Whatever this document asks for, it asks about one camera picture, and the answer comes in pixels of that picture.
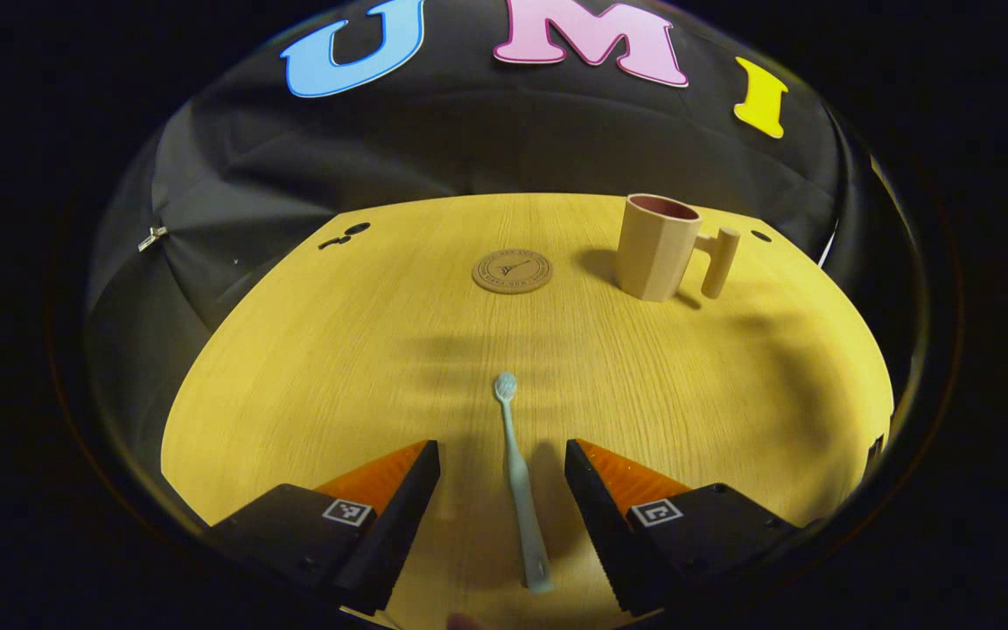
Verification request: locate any round brown coaster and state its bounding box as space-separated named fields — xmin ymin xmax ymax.
xmin=472 ymin=249 xmax=554 ymax=295

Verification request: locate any beige cup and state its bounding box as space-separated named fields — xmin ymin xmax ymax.
xmin=615 ymin=193 xmax=742 ymax=304

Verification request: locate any black backdrop cloth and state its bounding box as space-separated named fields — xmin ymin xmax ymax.
xmin=84 ymin=0 xmax=929 ymax=526

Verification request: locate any pale green toothbrush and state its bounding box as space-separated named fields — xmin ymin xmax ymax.
xmin=493 ymin=372 xmax=555 ymax=595

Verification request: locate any wooden desktop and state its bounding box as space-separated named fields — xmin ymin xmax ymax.
xmin=160 ymin=192 xmax=895 ymax=630

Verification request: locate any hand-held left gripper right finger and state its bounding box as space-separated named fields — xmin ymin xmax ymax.
xmin=564 ymin=438 xmax=807 ymax=616

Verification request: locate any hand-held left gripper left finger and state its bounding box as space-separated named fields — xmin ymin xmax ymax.
xmin=206 ymin=439 xmax=441 ymax=616

